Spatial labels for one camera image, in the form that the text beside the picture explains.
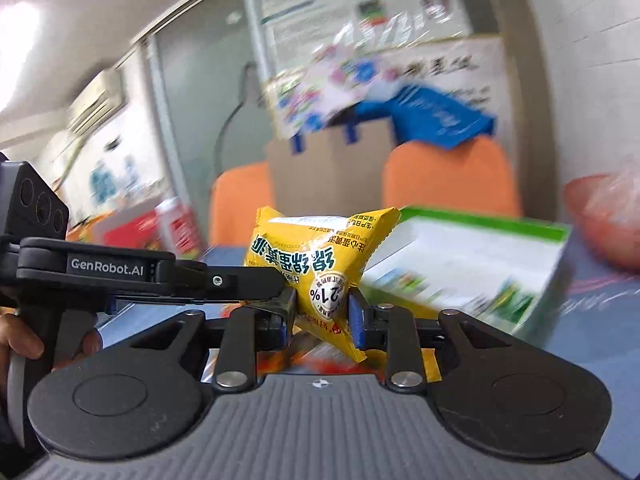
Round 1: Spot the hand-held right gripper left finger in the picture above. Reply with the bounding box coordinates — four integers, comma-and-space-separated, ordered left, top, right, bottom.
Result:
129, 287, 299, 394

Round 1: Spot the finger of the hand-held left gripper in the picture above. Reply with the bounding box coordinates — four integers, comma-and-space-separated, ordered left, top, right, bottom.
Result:
155, 259, 287, 307

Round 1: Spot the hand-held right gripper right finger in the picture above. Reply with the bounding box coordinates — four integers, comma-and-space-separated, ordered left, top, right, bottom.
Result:
346, 287, 511, 394

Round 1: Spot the yellow snack packet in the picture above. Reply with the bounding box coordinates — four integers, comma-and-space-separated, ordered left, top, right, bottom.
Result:
242, 205, 442, 382

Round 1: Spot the green cardboard box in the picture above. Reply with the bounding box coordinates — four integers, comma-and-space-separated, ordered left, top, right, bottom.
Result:
359, 204, 574, 342

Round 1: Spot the person's left hand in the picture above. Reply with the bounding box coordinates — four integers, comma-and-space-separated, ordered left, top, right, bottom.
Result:
0, 312, 104, 361

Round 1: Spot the red and white carton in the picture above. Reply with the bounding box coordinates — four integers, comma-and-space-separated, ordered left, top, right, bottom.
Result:
154, 197, 202, 260

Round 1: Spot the orange chair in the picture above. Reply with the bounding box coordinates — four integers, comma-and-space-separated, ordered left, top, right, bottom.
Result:
381, 135, 524, 219
208, 161, 277, 249

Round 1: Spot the red printed box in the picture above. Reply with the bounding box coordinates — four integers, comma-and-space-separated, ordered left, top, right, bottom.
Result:
93, 209, 167, 252

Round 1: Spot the blue water bottle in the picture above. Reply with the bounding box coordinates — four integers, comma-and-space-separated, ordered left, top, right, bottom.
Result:
122, 156, 142, 187

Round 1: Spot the brown cardboard sheet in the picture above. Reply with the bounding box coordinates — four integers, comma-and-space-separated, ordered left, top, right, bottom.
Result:
264, 115, 397, 210

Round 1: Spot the white air conditioner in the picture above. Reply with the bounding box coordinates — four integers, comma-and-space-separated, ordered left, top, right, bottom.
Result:
64, 68, 129, 137

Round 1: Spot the floral printed bag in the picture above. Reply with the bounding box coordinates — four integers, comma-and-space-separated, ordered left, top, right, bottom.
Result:
264, 24, 403, 142

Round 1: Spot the blue tote bag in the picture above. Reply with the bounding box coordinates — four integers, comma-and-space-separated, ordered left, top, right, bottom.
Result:
354, 84, 499, 152

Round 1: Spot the blue checked tablecloth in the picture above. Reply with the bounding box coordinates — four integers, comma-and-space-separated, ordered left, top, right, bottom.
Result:
95, 229, 640, 477

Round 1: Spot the pink plastic bowl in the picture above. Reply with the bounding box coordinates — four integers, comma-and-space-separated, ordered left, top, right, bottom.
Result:
563, 172, 640, 274

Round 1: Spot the white sign board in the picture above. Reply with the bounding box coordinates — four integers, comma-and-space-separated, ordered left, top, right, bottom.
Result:
380, 35, 512, 147

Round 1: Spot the clear plastic bag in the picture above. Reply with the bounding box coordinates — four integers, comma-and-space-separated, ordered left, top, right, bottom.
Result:
584, 154, 640, 227

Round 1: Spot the black cable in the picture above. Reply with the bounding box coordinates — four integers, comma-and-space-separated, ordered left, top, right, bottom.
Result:
214, 61, 262, 177

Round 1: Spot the green header wall poster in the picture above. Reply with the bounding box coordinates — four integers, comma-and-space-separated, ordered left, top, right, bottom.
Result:
242, 0, 359, 85

